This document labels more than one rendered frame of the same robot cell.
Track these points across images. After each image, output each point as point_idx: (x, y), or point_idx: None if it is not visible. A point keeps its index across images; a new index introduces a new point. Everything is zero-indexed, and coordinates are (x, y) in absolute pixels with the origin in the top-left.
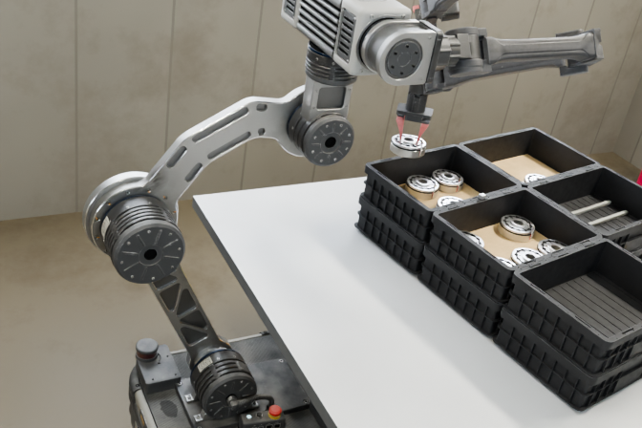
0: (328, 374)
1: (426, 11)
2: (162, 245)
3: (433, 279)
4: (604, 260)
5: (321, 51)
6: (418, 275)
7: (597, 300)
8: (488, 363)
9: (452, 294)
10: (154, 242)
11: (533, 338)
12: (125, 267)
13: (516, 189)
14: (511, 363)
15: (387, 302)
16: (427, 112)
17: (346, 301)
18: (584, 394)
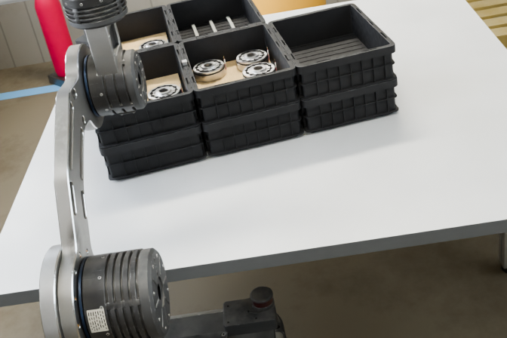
0: (318, 232)
1: None
2: (158, 271)
3: (226, 142)
4: None
5: None
6: (210, 154)
7: (312, 56)
8: (332, 142)
9: (252, 136)
10: (157, 275)
11: (342, 96)
12: (161, 323)
13: (180, 46)
14: (335, 130)
15: (234, 181)
16: None
17: (222, 206)
18: (394, 96)
